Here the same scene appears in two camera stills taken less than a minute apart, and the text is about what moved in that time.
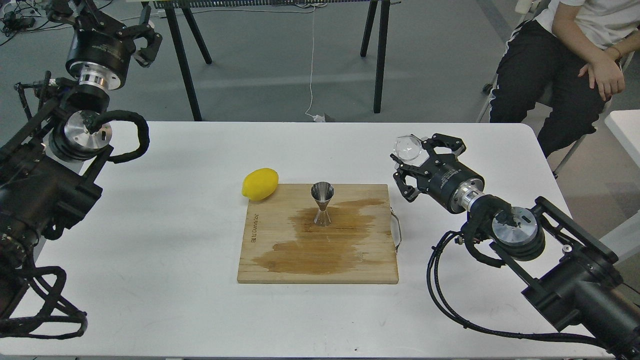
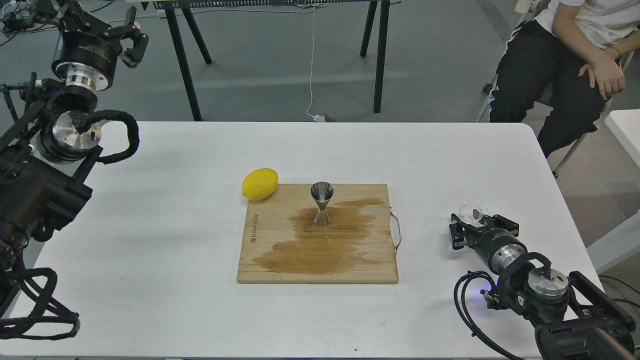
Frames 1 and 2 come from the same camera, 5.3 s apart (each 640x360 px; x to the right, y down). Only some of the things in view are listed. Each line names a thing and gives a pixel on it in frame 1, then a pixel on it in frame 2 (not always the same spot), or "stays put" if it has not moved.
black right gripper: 454,184 -> 496,246
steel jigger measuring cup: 322,191 stays put
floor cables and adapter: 13,19 stays put
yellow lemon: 259,184 stays put
